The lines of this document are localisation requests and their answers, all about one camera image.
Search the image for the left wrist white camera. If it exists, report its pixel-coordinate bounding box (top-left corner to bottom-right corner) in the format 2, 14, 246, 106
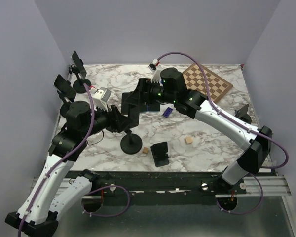
90, 86, 111, 112

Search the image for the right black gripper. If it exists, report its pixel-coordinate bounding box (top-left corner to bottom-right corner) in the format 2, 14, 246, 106
124, 78, 176, 107

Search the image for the black phone blue edge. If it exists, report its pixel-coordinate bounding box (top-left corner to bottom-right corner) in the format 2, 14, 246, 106
148, 103, 160, 113

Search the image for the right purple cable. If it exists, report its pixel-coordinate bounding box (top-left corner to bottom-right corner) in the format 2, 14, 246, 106
155, 51, 289, 215

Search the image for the purple cable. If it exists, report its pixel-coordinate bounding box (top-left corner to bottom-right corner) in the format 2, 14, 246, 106
17, 82, 131, 237
155, 51, 289, 215

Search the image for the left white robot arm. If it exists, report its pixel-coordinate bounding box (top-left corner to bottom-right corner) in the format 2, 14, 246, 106
5, 101, 132, 237

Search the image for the light wooden cube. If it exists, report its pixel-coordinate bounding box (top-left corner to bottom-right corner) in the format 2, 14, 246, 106
185, 136, 193, 144

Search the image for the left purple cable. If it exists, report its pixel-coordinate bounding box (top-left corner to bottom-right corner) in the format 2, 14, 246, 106
17, 82, 131, 237

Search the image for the wooden chessboard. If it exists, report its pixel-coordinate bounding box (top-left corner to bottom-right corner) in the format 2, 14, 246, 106
183, 63, 233, 103

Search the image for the purple lego brick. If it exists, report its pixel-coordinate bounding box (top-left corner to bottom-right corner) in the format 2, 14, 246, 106
163, 107, 173, 118

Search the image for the aluminium extrusion rail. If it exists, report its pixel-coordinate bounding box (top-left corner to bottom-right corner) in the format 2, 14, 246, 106
31, 176, 292, 198

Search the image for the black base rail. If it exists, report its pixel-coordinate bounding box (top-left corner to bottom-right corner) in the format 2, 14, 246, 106
61, 170, 247, 207

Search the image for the black folding phone stand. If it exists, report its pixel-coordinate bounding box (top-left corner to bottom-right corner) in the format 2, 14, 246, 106
150, 142, 169, 167

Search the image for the round stand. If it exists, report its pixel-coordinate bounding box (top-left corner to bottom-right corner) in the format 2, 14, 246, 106
70, 64, 91, 94
57, 91, 76, 118
235, 104, 252, 124
120, 126, 143, 155

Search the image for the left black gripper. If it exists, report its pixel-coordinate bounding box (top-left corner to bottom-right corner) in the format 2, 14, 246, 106
82, 101, 135, 138

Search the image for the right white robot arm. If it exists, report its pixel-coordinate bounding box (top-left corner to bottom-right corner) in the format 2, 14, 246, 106
123, 68, 272, 194

